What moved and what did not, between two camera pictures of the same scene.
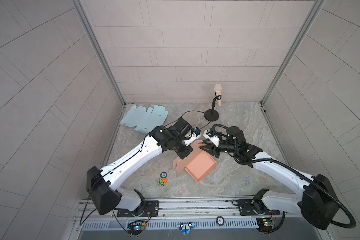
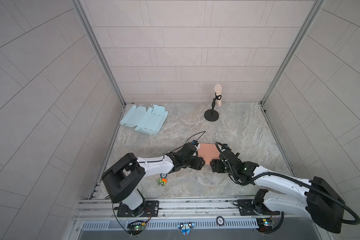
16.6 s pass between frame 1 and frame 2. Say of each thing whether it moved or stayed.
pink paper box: moved
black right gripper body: moved
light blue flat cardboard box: stayed
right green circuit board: stayed
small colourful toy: stayed
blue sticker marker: stayed
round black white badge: stayed
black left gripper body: moved
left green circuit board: stayed
